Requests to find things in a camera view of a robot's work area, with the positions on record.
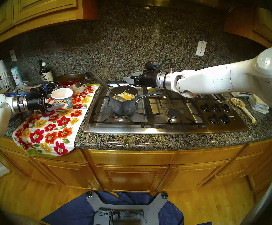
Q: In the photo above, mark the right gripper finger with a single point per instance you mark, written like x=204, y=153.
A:
x=129, y=80
x=137, y=74

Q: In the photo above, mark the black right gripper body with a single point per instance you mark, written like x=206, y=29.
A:
x=147, y=80

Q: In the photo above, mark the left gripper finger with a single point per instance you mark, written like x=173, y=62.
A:
x=48, y=92
x=56, y=106

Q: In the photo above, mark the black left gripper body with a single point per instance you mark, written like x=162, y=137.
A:
x=36, y=102

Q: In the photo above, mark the white blue oatmeal paper cup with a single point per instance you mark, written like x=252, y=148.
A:
x=64, y=99

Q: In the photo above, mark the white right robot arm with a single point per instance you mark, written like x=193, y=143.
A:
x=220, y=80

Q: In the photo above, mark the steel pot with red inside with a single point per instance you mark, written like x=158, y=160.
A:
x=70, y=79

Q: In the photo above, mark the yellow ceramic spoon rest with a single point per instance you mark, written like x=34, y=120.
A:
x=240, y=103

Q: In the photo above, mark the dark bottle with white label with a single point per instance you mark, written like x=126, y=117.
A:
x=47, y=74

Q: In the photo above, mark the blue foil box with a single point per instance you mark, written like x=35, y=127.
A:
x=16, y=93

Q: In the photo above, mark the floral kitchen towel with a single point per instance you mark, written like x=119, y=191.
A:
x=51, y=130

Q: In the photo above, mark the plain dark bottle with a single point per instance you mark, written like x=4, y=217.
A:
x=40, y=67

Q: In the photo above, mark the small dark saucepan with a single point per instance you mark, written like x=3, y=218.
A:
x=124, y=107

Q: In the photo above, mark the black cast iron grate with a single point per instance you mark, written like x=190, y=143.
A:
x=107, y=122
x=211, y=96
x=151, y=109

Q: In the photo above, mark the light blue patterned cup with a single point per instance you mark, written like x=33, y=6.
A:
x=16, y=75

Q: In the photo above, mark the stack of white paper cups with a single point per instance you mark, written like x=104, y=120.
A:
x=4, y=74

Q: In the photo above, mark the stainless steel gas cooktop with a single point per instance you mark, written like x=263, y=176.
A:
x=164, y=129

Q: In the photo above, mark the black cooktop knob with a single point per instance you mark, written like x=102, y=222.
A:
x=216, y=107
x=205, y=107
x=225, y=107
x=213, y=119
x=224, y=118

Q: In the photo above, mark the wooden upper cabinet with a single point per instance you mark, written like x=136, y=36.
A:
x=262, y=27
x=44, y=4

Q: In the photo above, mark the wooden lower cabinets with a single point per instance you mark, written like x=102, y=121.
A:
x=131, y=173

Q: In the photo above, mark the white countertop appliance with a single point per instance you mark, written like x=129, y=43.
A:
x=240, y=94

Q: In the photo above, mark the dark blue cloth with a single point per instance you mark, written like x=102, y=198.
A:
x=75, y=212

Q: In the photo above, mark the folded cloth stack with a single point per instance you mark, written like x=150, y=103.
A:
x=259, y=105

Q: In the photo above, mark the grey power strip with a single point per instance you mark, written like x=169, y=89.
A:
x=126, y=213

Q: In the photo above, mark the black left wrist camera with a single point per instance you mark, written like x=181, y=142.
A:
x=34, y=91

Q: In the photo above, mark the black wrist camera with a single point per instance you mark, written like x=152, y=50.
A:
x=151, y=65
x=34, y=91

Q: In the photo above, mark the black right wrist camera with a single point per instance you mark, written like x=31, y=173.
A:
x=151, y=65

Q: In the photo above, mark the white backsplash switch plate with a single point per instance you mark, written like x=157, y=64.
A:
x=13, y=55

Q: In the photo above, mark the white wall outlet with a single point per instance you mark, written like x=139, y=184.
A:
x=201, y=48

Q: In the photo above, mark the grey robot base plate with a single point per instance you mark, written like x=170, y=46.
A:
x=154, y=210

